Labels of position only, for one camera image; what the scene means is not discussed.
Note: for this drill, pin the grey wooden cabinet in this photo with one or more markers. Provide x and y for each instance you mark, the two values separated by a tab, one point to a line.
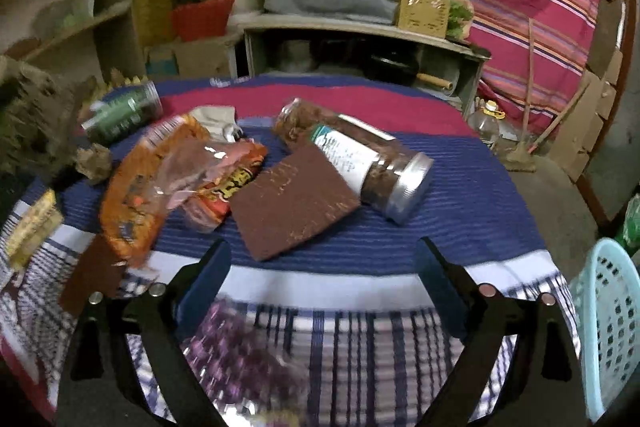
350	29

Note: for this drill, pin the glass jar with silver lid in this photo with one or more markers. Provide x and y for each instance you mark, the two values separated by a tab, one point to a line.
395	177

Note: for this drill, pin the light blue plastic basket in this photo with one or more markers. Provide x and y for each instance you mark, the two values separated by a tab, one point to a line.
610	307

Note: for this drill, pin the brown corrugated paper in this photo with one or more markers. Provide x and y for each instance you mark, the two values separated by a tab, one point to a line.
95	162

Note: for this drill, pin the wooden rolling pin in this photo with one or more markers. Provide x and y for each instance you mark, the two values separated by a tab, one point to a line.
435	81

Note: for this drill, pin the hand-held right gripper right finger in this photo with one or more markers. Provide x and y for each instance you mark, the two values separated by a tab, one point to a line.
440	292

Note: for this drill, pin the cardboard box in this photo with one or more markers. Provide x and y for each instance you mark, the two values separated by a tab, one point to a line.
200	57

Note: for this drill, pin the wooden stick tool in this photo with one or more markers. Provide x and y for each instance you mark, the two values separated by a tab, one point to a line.
532	82

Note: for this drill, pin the beige paper sheet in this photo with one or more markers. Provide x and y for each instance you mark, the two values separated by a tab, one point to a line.
210	119

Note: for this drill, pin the striped blue red tablecloth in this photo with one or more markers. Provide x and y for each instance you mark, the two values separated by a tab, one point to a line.
350	257

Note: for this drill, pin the black pan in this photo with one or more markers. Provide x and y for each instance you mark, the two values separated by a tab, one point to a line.
392	64

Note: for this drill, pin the shiny purple wrapper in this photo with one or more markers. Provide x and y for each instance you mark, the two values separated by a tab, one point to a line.
240	357

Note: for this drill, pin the brown cardboard square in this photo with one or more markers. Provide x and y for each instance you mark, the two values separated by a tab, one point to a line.
290	202

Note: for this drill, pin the clear bottle with yellow cap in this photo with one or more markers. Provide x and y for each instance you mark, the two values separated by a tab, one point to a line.
487	127

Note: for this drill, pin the green leafy packet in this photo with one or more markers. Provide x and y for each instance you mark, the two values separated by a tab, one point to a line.
460	19

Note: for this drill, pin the orange snack wrapper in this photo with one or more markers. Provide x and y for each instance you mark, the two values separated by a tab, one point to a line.
135	187

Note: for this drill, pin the yellow packet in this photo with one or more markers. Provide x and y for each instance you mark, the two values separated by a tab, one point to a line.
32	227

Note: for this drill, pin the red plastic basket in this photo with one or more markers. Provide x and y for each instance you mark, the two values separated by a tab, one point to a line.
200	19

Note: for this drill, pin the yellow woven box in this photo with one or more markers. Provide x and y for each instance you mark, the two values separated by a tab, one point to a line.
422	14

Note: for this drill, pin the green plastic bag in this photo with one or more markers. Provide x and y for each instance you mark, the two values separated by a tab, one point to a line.
631	227

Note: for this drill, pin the dark brown cardboard piece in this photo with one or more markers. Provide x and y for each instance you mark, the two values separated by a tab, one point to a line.
90	272

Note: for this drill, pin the cardboard egg tray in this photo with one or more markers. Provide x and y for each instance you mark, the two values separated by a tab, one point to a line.
35	117

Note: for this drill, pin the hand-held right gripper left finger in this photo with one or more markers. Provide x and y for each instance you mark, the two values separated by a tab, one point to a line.
207	287

